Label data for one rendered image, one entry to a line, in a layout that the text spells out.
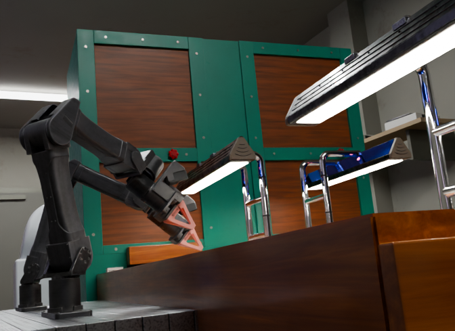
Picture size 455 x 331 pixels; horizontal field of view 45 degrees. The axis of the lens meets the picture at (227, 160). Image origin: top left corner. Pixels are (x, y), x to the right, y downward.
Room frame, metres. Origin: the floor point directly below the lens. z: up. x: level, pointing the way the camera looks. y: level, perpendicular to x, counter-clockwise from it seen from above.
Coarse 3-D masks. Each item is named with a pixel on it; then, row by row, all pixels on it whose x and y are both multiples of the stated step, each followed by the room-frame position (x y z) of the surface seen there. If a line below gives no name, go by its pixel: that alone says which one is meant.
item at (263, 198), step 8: (216, 152) 1.75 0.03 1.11; (256, 152) 1.80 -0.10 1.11; (256, 160) 1.82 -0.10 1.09; (240, 168) 1.95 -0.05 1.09; (264, 168) 1.81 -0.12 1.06; (264, 176) 1.80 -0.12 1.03; (264, 184) 1.80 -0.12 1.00; (248, 192) 1.95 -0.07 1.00; (264, 192) 1.81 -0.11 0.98; (248, 200) 1.95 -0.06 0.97; (256, 200) 1.86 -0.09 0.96; (264, 200) 1.81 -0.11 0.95; (248, 208) 1.95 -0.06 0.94; (264, 208) 1.81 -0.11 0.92; (248, 216) 1.95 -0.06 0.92; (264, 216) 1.81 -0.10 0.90; (248, 224) 1.95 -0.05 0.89; (264, 224) 1.81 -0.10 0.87; (248, 232) 1.95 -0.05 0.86; (264, 232) 1.82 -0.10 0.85; (248, 240) 1.95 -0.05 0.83
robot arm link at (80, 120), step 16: (48, 112) 1.16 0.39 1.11; (64, 112) 1.10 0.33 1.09; (80, 112) 1.16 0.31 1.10; (48, 128) 1.06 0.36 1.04; (64, 128) 1.10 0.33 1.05; (80, 128) 1.16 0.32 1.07; (96, 128) 1.21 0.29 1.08; (64, 144) 1.10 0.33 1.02; (80, 144) 1.22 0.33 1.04; (96, 144) 1.21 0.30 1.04; (112, 144) 1.25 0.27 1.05; (128, 144) 1.30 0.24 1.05; (112, 160) 1.28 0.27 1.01; (128, 160) 1.29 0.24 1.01
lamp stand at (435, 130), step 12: (396, 24) 0.86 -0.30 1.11; (348, 60) 0.99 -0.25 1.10; (420, 72) 1.05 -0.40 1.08; (420, 84) 1.05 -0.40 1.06; (432, 96) 1.05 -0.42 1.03; (432, 108) 1.04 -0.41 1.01; (432, 120) 1.04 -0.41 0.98; (432, 132) 1.05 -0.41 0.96; (444, 132) 1.02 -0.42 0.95; (432, 144) 1.05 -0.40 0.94; (432, 156) 1.05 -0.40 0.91; (444, 156) 1.05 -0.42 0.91; (444, 168) 1.04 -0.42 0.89; (444, 180) 1.04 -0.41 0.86; (444, 192) 1.04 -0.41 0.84; (444, 204) 1.05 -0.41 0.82
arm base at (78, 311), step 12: (60, 276) 1.12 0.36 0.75; (72, 276) 1.13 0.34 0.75; (60, 288) 1.12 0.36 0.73; (72, 288) 1.13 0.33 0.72; (60, 300) 1.12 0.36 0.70; (72, 300) 1.13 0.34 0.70; (48, 312) 1.13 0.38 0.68; (60, 312) 1.10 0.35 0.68; (72, 312) 1.06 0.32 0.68; (84, 312) 1.07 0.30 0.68
